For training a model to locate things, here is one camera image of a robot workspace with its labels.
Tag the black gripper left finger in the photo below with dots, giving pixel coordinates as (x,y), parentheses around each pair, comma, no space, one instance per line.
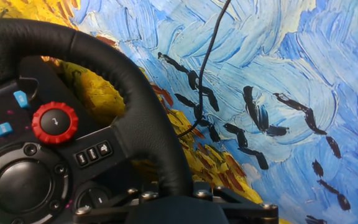
(110,208)

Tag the painted wheat field mat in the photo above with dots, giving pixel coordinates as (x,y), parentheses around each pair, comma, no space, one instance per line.
(291,62)

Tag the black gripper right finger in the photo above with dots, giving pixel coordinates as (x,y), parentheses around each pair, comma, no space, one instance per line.
(247,211)

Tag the black racing steering wheel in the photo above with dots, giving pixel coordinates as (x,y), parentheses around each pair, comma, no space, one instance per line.
(104,62)

